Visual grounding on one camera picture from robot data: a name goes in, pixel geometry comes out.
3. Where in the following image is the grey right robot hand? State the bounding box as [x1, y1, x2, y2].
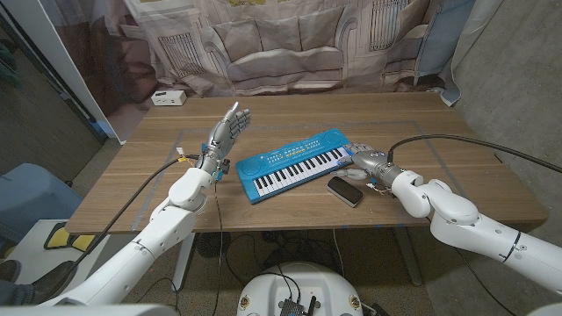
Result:
[331, 142, 403, 186]

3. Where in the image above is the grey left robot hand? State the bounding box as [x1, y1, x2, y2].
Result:
[196, 101, 252, 176]

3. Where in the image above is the blue toy piano keyboard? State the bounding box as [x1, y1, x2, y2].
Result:
[234, 127, 359, 205]

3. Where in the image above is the black whiteboard eraser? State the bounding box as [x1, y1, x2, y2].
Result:
[326, 176, 364, 208]

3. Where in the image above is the white power strip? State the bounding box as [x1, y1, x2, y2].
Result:
[150, 90, 188, 107]

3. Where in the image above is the printed sofa room backdrop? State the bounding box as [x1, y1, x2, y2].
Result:
[39, 0, 478, 106]

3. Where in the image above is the white table leg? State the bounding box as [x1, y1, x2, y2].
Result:
[170, 232, 197, 291]
[393, 226, 423, 287]

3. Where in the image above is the white robot torso base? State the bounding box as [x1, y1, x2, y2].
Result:
[236, 262, 364, 316]

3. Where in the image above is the yellow and black floor item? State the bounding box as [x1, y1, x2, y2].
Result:
[43, 221, 96, 251]

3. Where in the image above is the blue upholstered seat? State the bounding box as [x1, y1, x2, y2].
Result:
[0, 162, 84, 242]

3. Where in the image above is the dark shoe of person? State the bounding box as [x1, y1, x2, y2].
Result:
[30, 261, 76, 304]

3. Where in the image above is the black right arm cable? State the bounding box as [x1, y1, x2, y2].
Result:
[385, 133, 562, 175]

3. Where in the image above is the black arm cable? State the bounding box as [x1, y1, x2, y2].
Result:
[385, 133, 562, 175]
[65, 154, 201, 273]

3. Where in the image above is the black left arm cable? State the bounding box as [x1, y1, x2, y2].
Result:
[65, 154, 201, 273]

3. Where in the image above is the thin black hanging cable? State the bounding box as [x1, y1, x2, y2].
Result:
[209, 179, 226, 316]

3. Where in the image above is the white door frame post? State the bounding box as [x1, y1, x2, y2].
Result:
[0, 0, 128, 145]

